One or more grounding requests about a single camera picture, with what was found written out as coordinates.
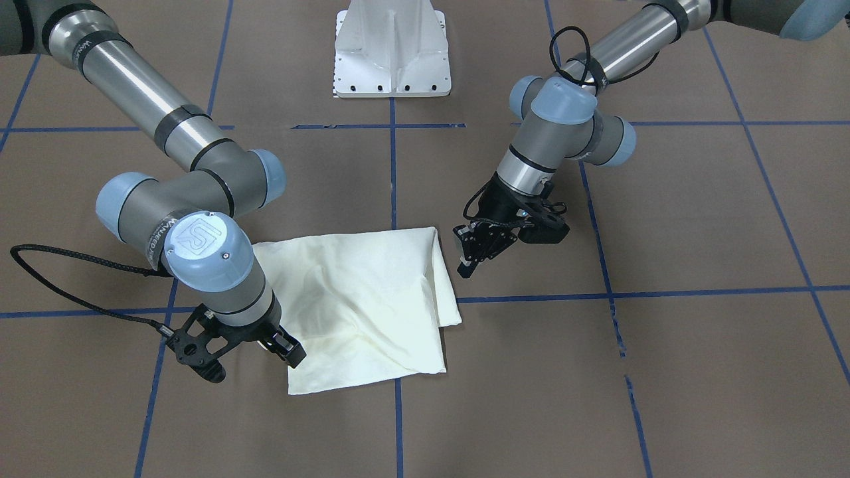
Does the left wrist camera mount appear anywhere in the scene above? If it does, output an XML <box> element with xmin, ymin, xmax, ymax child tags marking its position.
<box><xmin>518</xmin><ymin>197</ymin><xmax>570</xmax><ymax>244</ymax></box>

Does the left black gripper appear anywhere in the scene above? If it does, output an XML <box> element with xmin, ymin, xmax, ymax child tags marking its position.
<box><xmin>453</xmin><ymin>175</ymin><xmax>552</xmax><ymax>279</ymax></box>

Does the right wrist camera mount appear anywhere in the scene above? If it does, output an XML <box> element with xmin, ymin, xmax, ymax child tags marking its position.
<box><xmin>157</xmin><ymin>303</ymin><xmax>230</xmax><ymax>384</ymax></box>

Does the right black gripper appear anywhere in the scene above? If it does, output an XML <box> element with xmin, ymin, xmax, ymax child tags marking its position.
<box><xmin>199</xmin><ymin>305</ymin><xmax>307</xmax><ymax>369</ymax></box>

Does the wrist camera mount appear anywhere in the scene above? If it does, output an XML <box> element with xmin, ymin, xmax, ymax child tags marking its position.
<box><xmin>157</xmin><ymin>303</ymin><xmax>230</xmax><ymax>384</ymax></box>
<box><xmin>518</xmin><ymin>197</ymin><xmax>570</xmax><ymax>244</ymax></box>

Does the cream long sleeve shirt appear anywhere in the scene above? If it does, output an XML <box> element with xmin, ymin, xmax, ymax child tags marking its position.
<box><xmin>253</xmin><ymin>227</ymin><xmax>462</xmax><ymax>396</ymax></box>

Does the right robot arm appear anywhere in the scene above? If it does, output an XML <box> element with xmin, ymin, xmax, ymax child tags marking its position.
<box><xmin>2</xmin><ymin>1</ymin><xmax>306</xmax><ymax>383</ymax></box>

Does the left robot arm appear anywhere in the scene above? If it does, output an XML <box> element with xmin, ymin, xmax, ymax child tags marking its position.
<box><xmin>453</xmin><ymin>1</ymin><xmax>848</xmax><ymax>279</ymax></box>

